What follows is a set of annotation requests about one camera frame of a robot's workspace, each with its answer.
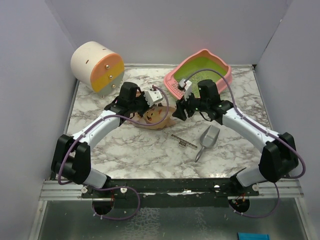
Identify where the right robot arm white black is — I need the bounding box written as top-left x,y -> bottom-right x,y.
172,79 -> 299,196

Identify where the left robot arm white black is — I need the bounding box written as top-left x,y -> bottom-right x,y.
51,82 -> 162,198

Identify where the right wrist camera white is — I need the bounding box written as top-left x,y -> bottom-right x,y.
178,78 -> 192,101

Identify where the grey metal scoop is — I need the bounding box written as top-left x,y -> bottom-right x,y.
194,125 -> 220,163

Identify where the green cat litter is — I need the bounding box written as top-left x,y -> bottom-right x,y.
173,69 -> 221,88

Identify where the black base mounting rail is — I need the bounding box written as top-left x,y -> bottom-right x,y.
81,178 -> 259,209

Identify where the cream orange cylinder container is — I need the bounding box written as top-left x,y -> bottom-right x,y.
70,41 -> 125,97

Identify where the beige cat litter bag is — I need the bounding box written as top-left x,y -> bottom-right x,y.
129,103 -> 176,130

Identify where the blue object at bottom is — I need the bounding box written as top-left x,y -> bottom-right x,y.
237,232 -> 270,240

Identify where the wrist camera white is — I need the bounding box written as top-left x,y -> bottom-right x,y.
178,78 -> 192,101
144,89 -> 163,108

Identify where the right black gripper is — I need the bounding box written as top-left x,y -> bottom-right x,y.
172,89 -> 209,121

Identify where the pink green litter box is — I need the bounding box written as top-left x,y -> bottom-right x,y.
163,49 -> 233,99

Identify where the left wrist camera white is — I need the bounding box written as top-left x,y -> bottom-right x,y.
144,89 -> 163,108

